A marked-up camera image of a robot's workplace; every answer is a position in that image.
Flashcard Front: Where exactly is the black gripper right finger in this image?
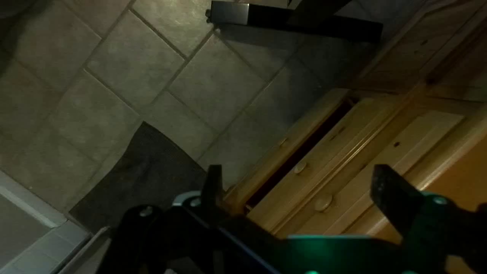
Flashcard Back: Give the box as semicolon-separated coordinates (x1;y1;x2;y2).
369;163;434;241

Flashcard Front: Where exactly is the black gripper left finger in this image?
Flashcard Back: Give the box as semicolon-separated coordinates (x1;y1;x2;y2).
200;163;226;221

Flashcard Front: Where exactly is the wide wooden dresser drawer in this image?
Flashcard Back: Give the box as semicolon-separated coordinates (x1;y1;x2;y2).
273;108;466;241
248;96;379;225
222;88;352;210

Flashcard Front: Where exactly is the round wooden drawer knob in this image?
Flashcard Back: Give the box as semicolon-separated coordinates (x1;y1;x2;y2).
291;158;309;177
311;193;335;213

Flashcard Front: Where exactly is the wooden pine dresser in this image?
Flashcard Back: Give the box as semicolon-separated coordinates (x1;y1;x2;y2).
222;0;487;274

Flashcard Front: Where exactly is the dark grey floor mat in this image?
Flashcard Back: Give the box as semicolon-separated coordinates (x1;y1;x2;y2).
67;120;210;233

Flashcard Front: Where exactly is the aluminium robot stand frame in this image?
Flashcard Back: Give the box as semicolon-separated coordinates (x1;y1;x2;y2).
204;0;385;44

